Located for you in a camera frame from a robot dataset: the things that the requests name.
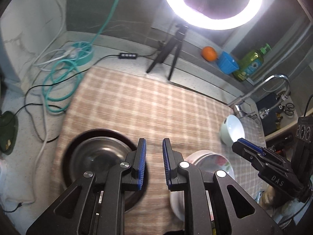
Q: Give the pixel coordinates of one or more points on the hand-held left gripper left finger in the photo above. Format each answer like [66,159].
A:
[142,167]

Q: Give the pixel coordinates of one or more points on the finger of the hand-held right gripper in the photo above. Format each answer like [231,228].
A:
[247,154]
[251,145]

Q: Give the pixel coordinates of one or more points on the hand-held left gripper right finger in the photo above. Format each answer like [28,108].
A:
[166,167]

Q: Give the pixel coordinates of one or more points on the pale mint ceramic bowl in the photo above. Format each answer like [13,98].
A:
[233,129]

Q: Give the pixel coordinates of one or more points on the white plate grey leaf print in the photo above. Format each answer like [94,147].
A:
[176,205]

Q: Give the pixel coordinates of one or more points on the large steel bowl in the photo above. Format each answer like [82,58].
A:
[68,159]

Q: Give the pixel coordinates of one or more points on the black box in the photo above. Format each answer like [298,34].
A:
[269,124]

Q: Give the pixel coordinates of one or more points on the black scissors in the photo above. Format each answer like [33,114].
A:
[289,109]

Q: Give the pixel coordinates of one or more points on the grey fuzzy fabric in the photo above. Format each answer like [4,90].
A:
[267,195]

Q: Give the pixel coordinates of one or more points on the chrome sink faucet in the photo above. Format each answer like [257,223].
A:
[244,98]

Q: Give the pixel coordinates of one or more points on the beige checked cloth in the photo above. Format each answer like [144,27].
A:
[146,107]

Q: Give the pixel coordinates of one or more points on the green dish soap bottle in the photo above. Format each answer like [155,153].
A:
[250,64]

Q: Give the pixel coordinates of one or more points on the blue fluted plastic cup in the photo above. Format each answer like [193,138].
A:
[227,63]

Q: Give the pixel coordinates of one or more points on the orange fruit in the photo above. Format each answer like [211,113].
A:
[209,53]

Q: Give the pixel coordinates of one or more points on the black tripod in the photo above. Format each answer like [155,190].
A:
[168,46]

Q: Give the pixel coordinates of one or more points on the dark green dish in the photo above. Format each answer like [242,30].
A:
[8,132]

